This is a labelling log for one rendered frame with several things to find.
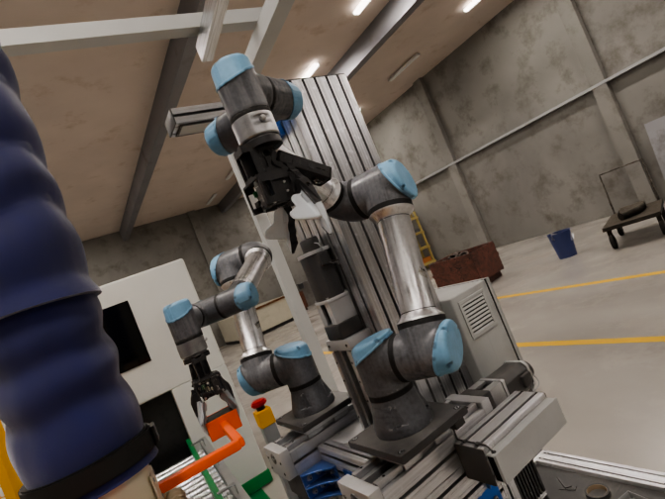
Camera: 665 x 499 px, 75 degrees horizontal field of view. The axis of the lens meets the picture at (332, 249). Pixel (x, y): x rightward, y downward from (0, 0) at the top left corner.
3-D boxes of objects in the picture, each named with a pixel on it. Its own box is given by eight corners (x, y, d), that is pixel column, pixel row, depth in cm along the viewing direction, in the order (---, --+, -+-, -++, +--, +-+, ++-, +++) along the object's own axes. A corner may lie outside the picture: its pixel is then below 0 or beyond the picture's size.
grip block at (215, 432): (208, 436, 121) (201, 419, 121) (237, 420, 125) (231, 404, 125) (212, 442, 113) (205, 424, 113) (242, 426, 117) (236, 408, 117)
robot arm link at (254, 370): (279, 387, 143) (237, 240, 159) (239, 401, 145) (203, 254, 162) (292, 384, 154) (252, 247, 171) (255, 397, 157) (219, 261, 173)
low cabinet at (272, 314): (272, 324, 1809) (263, 302, 1812) (298, 318, 1591) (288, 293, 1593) (226, 345, 1698) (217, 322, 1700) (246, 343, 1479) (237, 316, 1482)
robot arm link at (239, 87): (260, 55, 78) (227, 45, 71) (283, 111, 78) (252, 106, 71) (232, 78, 82) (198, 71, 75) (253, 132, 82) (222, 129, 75)
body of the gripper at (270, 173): (254, 220, 76) (229, 157, 77) (295, 207, 81) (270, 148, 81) (270, 207, 70) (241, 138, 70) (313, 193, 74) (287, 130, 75)
